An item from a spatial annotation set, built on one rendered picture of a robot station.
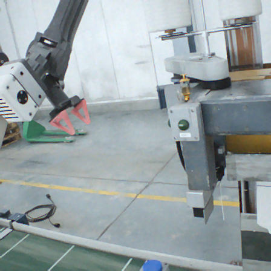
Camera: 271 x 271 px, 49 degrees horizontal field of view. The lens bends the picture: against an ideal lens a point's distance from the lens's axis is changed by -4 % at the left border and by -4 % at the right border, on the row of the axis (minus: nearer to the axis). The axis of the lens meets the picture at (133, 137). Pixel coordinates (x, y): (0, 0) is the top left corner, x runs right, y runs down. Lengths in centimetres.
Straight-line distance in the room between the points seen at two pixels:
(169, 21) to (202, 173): 53
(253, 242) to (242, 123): 77
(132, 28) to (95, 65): 129
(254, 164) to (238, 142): 16
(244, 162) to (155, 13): 58
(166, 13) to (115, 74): 602
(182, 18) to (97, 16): 609
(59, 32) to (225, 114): 51
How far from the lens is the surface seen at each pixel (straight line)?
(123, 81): 700
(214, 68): 92
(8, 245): 229
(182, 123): 79
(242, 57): 128
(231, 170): 105
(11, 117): 82
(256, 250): 150
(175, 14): 111
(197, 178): 91
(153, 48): 654
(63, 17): 94
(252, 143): 115
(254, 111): 80
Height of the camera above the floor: 151
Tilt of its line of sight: 17 degrees down
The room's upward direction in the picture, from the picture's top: 11 degrees counter-clockwise
